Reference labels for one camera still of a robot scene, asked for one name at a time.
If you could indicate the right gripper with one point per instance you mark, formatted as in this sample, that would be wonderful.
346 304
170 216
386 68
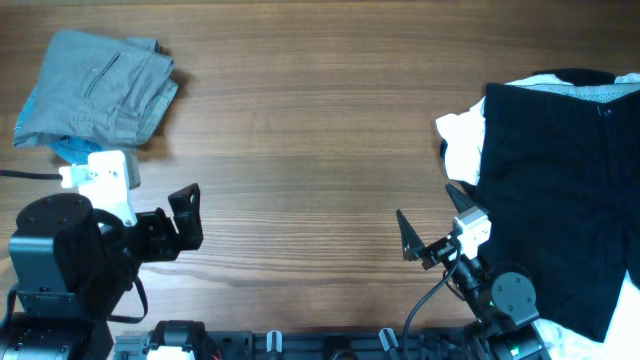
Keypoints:
414 246

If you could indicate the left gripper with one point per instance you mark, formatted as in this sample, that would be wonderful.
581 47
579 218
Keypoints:
167 242

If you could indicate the grey cotton shorts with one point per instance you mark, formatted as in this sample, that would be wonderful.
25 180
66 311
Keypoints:
109 91

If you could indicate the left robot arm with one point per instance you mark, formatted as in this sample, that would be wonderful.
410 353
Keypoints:
74 262

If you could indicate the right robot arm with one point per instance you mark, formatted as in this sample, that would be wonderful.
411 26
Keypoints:
502 300

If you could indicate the white garment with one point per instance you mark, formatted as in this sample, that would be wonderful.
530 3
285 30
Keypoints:
463 138

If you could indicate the black shorts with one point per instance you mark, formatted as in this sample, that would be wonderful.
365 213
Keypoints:
560 178

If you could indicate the folded blue denim shorts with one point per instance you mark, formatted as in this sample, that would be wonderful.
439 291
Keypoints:
72 150

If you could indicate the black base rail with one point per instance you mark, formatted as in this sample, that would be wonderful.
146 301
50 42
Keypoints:
190 340

